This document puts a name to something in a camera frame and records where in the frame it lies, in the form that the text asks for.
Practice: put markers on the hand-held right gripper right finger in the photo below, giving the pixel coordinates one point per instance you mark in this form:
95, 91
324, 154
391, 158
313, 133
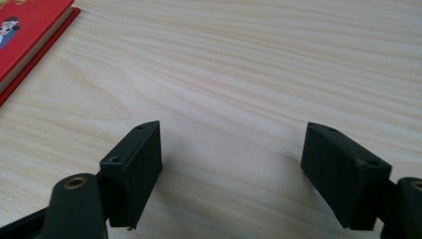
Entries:
345, 176

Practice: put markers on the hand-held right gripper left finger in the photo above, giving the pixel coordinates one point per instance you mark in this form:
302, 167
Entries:
132, 172

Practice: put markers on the red hardcover book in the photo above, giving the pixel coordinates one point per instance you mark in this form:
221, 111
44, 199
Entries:
30, 30

